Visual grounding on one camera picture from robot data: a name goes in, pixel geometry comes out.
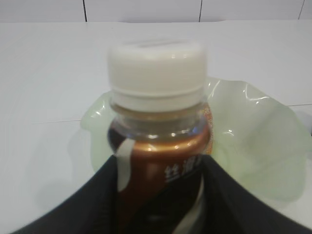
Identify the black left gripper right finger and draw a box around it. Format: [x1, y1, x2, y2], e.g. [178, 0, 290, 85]
[200, 156, 312, 234]

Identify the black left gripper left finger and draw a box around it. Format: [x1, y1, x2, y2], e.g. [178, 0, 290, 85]
[15, 156, 117, 234]

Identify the sugared bread roll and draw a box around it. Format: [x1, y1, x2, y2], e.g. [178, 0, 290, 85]
[203, 103, 214, 155]

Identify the brown Nescafe coffee bottle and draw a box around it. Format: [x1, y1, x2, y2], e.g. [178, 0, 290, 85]
[108, 40, 209, 234]

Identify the green wavy glass bowl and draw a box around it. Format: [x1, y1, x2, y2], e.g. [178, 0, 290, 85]
[81, 78, 312, 203]

